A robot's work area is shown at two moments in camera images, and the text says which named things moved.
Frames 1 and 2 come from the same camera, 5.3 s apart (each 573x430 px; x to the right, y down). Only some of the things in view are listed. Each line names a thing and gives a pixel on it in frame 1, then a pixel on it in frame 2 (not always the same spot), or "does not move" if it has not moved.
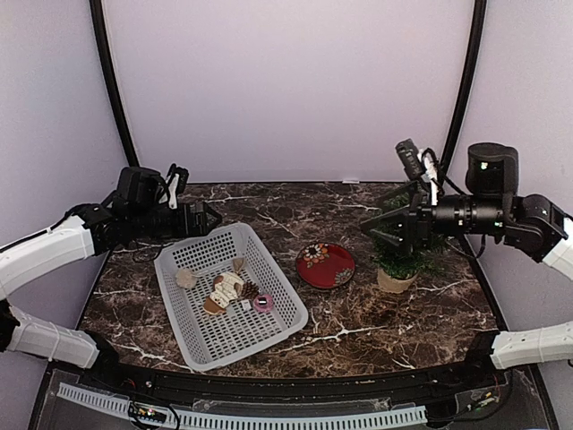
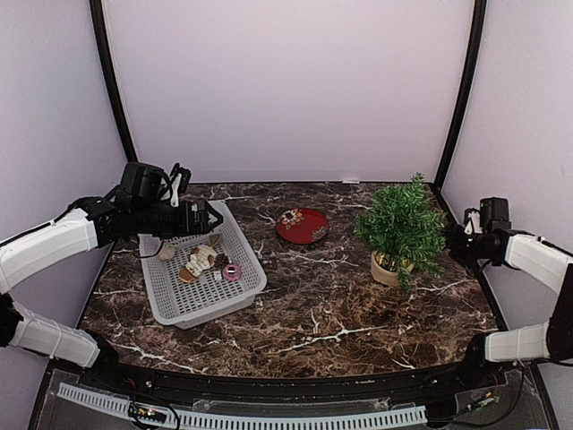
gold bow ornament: x=238 y=263 to x=215 y=238
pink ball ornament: x=263 y=303 to x=232 y=272
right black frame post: x=467 y=92 does not move
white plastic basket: x=209 y=339 to x=191 y=278
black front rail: x=339 y=388 does not move
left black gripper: x=200 y=228 does not move
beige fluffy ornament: x=185 y=279 to x=166 y=253
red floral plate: x=324 y=265 to x=302 y=225
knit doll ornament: x=226 y=288 to x=200 y=259
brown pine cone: x=249 y=290 to x=221 y=260
